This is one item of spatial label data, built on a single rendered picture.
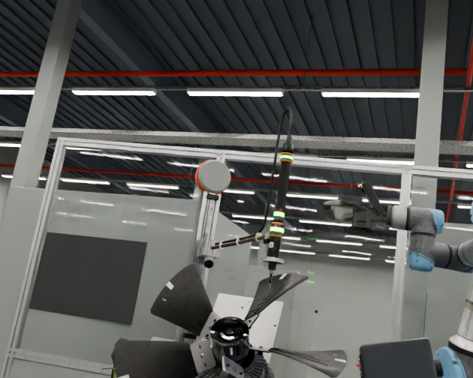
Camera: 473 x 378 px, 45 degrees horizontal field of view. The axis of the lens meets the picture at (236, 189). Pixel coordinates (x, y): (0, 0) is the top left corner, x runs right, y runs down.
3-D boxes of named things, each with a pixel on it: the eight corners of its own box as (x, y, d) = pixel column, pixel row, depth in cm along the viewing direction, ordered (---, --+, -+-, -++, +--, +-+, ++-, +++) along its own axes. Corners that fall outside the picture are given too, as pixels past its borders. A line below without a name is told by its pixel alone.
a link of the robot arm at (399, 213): (407, 203, 176) (405, 209, 183) (392, 202, 177) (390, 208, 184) (405, 227, 174) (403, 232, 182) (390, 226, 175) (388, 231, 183)
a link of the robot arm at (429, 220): (444, 234, 171) (445, 206, 173) (405, 229, 173) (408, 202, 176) (440, 238, 178) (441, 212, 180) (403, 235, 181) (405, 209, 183)
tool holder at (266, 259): (255, 261, 186) (259, 232, 189) (274, 265, 189) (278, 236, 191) (267, 259, 178) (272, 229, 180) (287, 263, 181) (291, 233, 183)
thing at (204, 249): (194, 258, 244) (197, 238, 246) (209, 261, 246) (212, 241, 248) (203, 256, 234) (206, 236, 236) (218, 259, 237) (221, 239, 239)
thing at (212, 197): (182, 337, 237) (206, 194, 252) (193, 339, 239) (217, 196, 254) (185, 338, 235) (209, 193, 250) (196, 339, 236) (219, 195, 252)
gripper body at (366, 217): (350, 226, 177) (390, 229, 174) (353, 199, 179) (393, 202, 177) (350, 230, 184) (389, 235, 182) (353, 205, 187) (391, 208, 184)
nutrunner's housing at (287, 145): (263, 269, 183) (281, 135, 194) (274, 271, 184) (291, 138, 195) (269, 268, 179) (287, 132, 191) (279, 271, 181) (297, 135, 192)
